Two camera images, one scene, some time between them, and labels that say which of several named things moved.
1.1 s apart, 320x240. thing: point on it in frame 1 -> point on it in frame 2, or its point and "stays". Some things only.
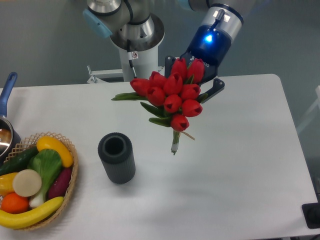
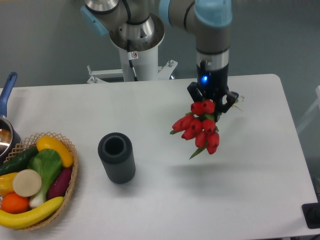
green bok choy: x=48 y=163 stays
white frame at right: x=317 y=103 stays
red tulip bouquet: x=173 y=98 -> x=199 y=124
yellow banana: x=17 y=220 stays
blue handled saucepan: x=9 y=136 stays
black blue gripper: x=211 y=46 -> x=212 y=79
